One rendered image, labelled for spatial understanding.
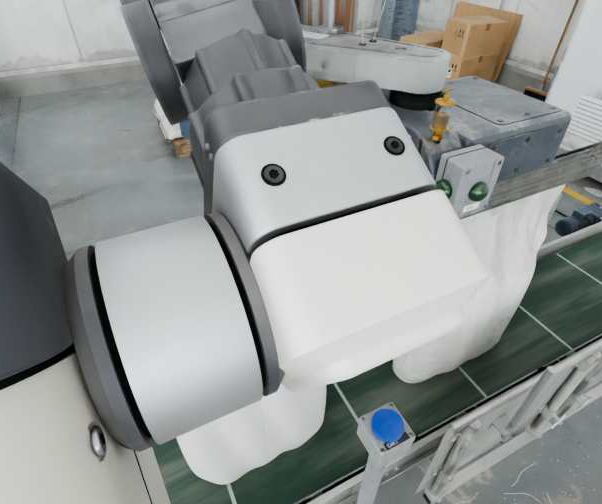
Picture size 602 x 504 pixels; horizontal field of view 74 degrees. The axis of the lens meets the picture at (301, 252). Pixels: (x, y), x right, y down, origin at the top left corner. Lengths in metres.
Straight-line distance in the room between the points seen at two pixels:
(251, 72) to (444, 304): 0.15
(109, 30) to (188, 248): 5.51
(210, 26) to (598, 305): 1.90
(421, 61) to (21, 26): 5.19
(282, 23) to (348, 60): 0.45
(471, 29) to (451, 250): 4.88
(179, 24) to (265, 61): 0.06
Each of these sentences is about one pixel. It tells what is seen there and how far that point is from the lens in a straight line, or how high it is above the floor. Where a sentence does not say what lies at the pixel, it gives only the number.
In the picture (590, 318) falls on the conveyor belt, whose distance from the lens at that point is 1.94.
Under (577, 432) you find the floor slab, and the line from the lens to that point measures 2.07.
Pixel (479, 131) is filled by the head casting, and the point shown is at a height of 1.34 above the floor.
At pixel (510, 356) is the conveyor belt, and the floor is 0.38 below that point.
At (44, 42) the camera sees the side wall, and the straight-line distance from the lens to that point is 5.66.
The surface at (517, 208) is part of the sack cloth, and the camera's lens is 1.21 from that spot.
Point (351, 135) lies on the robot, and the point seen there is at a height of 1.52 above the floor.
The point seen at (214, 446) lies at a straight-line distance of 1.06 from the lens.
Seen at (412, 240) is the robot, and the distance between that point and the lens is 0.16.
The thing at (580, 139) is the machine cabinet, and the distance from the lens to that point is 3.75.
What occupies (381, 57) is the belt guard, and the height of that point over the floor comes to 1.41.
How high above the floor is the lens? 1.59
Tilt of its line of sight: 40 degrees down
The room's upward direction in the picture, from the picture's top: straight up
